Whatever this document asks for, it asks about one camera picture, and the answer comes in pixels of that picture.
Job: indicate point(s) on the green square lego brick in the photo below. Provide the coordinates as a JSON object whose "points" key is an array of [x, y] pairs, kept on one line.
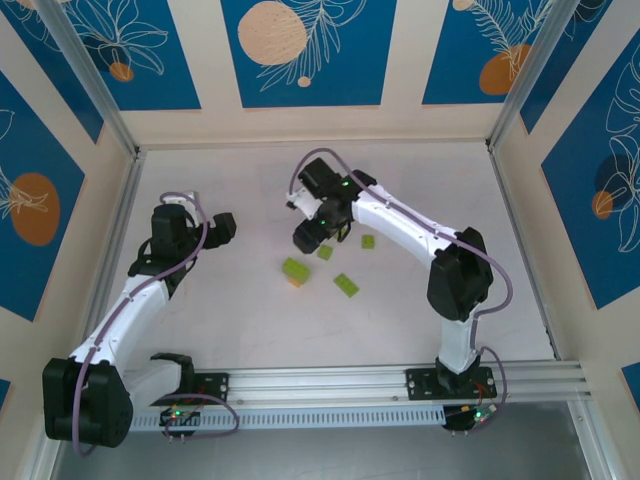
{"points": [[326, 253], [368, 241]]}

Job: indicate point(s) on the green long lego brick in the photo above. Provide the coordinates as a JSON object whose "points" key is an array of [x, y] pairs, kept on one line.
{"points": [[346, 285], [296, 268]]}

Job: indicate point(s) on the orange square lego brick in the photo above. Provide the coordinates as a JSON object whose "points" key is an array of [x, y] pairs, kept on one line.
{"points": [[298, 284]]}

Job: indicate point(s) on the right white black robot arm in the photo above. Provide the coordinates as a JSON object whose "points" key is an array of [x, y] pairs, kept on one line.
{"points": [[400, 220]]}

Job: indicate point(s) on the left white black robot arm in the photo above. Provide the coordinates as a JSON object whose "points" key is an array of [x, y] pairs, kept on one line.
{"points": [[125, 305]]}

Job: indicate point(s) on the blue poster peach circle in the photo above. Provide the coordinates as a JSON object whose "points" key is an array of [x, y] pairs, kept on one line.
{"points": [[350, 75]]}

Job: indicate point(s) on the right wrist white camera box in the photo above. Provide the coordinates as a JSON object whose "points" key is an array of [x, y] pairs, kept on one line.
{"points": [[300, 200]]}

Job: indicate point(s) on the aluminium table side rail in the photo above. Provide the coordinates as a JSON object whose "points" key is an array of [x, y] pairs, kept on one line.
{"points": [[120, 225], [516, 225]]}

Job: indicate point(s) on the aluminium mounting rail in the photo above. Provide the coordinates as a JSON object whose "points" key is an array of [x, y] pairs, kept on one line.
{"points": [[320, 385]]}

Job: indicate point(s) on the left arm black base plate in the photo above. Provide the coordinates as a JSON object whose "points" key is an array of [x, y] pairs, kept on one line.
{"points": [[215, 387]]}

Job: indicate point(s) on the blue floral wall poster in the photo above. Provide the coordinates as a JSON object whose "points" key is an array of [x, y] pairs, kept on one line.
{"points": [[30, 150], [165, 75], [575, 225], [555, 65], [4, 395], [65, 75], [632, 380], [450, 60]]}

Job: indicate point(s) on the aluminium frame post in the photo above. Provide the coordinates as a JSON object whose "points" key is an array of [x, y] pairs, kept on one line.
{"points": [[95, 80], [522, 75]]}

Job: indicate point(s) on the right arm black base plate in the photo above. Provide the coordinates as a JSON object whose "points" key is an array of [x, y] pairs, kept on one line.
{"points": [[422, 384]]}

